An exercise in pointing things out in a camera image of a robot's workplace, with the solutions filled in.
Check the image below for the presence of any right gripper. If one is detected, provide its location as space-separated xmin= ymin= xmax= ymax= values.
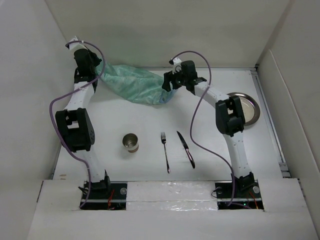
xmin=161 ymin=66 xmax=188 ymax=92

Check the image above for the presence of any green patterned cloth placemat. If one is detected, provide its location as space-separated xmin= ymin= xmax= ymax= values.
xmin=95 ymin=63 xmax=176 ymax=105

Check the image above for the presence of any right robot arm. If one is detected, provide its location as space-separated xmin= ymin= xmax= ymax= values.
xmin=162 ymin=57 xmax=255 ymax=197

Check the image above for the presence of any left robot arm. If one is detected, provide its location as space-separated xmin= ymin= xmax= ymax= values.
xmin=55 ymin=48 xmax=112 ymax=200

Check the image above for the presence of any silver fork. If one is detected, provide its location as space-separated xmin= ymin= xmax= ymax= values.
xmin=160 ymin=132 xmax=171 ymax=174

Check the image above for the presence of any silver table knife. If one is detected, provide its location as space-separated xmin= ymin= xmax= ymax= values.
xmin=176 ymin=131 xmax=196 ymax=169

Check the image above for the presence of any metal cup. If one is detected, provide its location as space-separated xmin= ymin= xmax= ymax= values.
xmin=122 ymin=133 xmax=139 ymax=153

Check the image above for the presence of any metal plate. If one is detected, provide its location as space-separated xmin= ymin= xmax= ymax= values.
xmin=228 ymin=92 xmax=261 ymax=127

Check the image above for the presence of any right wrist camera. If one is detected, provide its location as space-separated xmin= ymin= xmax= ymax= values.
xmin=169 ymin=57 xmax=182 ymax=74

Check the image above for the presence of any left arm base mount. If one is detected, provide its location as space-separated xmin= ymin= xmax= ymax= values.
xmin=79 ymin=181 xmax=128 ymax=211

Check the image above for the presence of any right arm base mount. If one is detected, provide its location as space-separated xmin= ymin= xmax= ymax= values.
xmin=211 ymin=181 xmax=264 ymax=210

